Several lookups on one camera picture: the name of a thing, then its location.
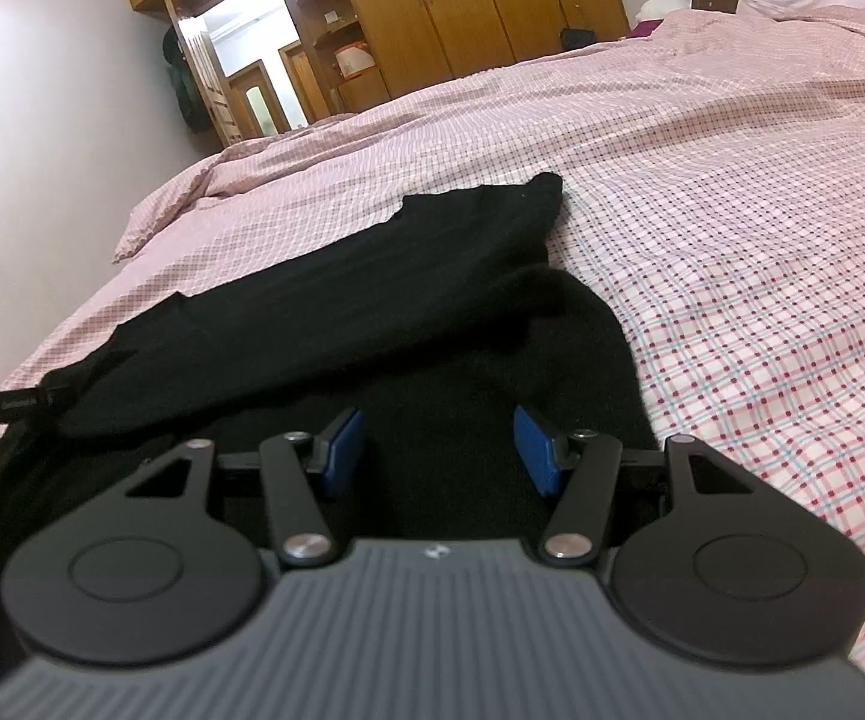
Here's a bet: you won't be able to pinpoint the black sweater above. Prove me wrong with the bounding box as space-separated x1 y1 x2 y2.
0 172 659 541

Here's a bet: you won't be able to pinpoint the white and orange container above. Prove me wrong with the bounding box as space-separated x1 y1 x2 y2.
334 41 375 81

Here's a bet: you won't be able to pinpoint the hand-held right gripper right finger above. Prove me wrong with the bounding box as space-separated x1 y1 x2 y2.
513 405 761 566

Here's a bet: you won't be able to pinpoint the wooden door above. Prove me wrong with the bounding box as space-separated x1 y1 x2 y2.
177 15 313 151

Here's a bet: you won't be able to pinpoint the wooden wardrobe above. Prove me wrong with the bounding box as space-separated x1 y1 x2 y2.
121 0 632 125

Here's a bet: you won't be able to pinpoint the white pillow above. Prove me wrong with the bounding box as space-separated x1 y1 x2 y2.
637 0 693 23

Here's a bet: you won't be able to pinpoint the dark hanging clothes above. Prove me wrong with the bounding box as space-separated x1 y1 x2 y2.
160 22 212 136

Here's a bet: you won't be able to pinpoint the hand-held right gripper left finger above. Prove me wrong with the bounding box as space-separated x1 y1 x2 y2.
126 406 366 568

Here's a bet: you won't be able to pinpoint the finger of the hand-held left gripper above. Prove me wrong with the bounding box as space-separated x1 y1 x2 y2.
0 386 77 466

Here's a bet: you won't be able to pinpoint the pink checked blanket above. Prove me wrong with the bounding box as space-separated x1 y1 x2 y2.
0 4 865 695

